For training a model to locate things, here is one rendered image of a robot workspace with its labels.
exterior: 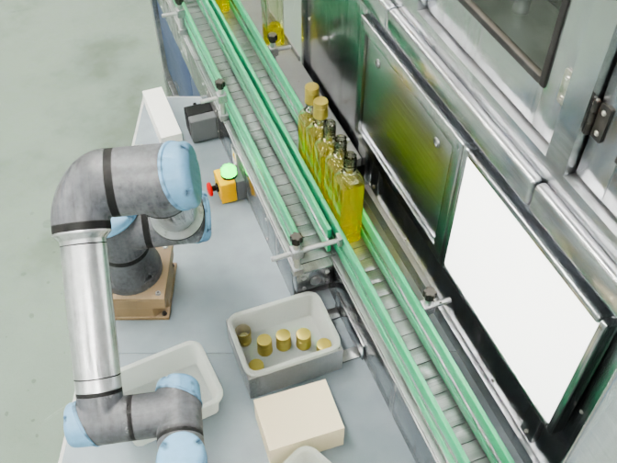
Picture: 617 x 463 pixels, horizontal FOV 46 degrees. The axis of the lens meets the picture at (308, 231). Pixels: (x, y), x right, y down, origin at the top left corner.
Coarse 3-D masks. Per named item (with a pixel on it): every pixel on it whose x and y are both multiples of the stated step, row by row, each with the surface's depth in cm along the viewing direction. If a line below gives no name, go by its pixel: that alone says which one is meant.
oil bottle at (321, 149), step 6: (318, 144) 170; (324, 144) 169; (330, 144) 169; (318, 150) 171; (324, 150) 169; (330, 150) 169; (318, 156) 172; (324, 156) 169; (318, 162) 173; (324, 162) 170; (318, 168) 175; (318, 174) 176; (318, 180) 177
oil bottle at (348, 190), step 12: (336, 180) 164; (348, 180) 161; (360, 180) 162; (336, 192) 166; (348, 192) 163; (360, 192) 164; (336, 204) 169; (348, 204) 166; (360, 204) 167; (336, 216) 171; (348, 216) 169; (360, 216) 170; (348, 228) 172; (360, 228) 174; (348, 240) 175
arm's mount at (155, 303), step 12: (168, 252) 180; (168, 264) 178; (168, 276) 177; (156, 288) 173; (168, 288) 178; (120, 300) 172; (132, 300) 172; (144, 300) 172; (156, 300) 172; (168, 300) 178; (120, 312) 176; (132, 312) 176; (144, 312) 176; (156, 312) 177; (168, 312) 178
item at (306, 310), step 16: (272, 304) 169; (288, 304) 171; (304, 304) 173; (320, 304) 169; (240, 320) 168; (256, 320) 170; (272, 320) 172; (288, 320) 175; (304, 320) 175; (320, 320) 170; (256, 336) 172; (272, 336) 172; (320, 336) 172; (336, 336) 163; (240, 352) 161; (256, 352) 169; (288, 352) 169; (304, 352) 169; (320, 352) 161; (272, 368) 158
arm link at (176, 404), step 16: (160, 384) 123; (176, 384) 122; (192, 384) 123; (144, 400) 120; (160, 400) 120; (176, 400) 120; (192, 400) 121; (144, 416) 118; (160, 416) 119; (176, 416) 118; (192, 416) 119; (144, 432) 119; (160, 432) 117
